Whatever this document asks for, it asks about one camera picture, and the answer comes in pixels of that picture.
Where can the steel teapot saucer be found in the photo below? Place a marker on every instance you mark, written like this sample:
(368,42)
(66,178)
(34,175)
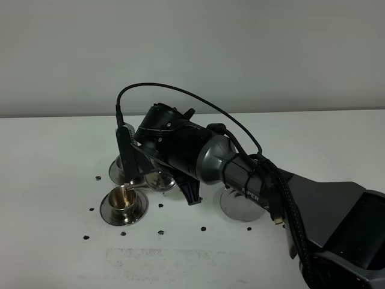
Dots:
(238,208)

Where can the far steel saucer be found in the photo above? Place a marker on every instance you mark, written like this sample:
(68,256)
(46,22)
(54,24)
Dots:
(117,175)

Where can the stainless steel teapot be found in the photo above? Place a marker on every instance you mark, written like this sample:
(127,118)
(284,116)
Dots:
(155,180)

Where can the near stainless steel teacup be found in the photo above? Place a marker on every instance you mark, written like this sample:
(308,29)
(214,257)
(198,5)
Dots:
(123,199)

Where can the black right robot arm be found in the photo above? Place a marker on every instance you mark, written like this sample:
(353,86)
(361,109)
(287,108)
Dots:
(336,229)

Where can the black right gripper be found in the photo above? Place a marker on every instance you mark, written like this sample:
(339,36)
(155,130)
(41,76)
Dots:
(171,139)

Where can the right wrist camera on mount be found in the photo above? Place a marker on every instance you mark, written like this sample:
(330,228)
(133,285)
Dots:
(134,162)

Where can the near steel saucer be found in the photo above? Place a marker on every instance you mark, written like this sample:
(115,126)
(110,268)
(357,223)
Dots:
(124,219)

